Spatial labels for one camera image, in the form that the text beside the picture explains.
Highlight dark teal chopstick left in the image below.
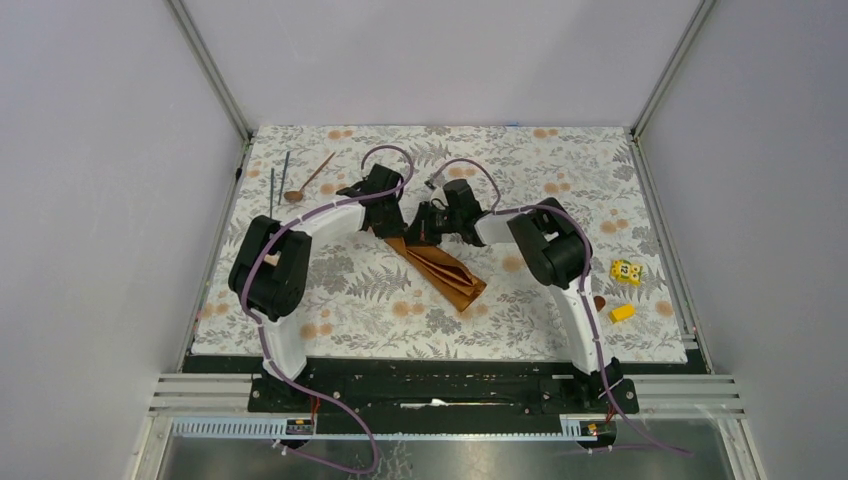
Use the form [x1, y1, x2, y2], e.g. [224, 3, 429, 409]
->
[268, 167, 276, 219]

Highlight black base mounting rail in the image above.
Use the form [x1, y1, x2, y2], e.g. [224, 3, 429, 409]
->
[248, 358, 639, 435]

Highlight yellow cube block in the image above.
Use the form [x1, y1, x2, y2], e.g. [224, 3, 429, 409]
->
[608, 304, 636, 324]

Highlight orange cloth napkin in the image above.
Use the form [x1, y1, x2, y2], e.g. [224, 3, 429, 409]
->
[384, 238, 487, 312]

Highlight dark teal chopstick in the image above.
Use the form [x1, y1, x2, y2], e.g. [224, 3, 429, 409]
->
[268, 167, 276, 219]
[277, 151, 291, 205]

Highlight brown wooden spoon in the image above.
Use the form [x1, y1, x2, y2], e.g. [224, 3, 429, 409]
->
[283, 152, 336, 203]

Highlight dark teal chopstick right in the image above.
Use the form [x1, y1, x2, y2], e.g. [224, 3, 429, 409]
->
[277, 151, 291, 205]

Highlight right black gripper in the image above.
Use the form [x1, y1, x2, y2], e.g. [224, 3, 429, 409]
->
[399, 201, 463, 247]

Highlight left aluminium frame post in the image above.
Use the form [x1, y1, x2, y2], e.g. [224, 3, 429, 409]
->
[165, 0, 255, 148]

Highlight floral patterned table mat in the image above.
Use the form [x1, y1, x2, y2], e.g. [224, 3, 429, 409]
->
[192, 125, 690, 363]

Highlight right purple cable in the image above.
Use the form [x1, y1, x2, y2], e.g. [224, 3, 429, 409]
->
[423, 157, 694, 460]

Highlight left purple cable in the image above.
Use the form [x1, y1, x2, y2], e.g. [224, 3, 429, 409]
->
[239, 144, 416, 475]

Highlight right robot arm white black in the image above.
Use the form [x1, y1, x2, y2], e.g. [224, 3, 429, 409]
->
[404, 180, 622, 412]

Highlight purple cable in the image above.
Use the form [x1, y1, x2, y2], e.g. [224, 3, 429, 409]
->
[239, 144, 416, 475]
[423, 157, 694, 460]

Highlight right aluminium frame post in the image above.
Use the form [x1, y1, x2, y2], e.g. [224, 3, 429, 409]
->
[630, 0, 718, 141]

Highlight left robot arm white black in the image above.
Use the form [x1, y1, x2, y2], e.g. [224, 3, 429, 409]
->
[228, 165, 405, 411]

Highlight aluminium frame post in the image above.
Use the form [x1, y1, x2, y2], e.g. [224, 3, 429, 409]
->
[630, 0, 718, 141]
[165, 0, 255, 148]

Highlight yellow numbered die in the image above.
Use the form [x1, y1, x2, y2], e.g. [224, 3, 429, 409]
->
[610, 259, 644, 286]

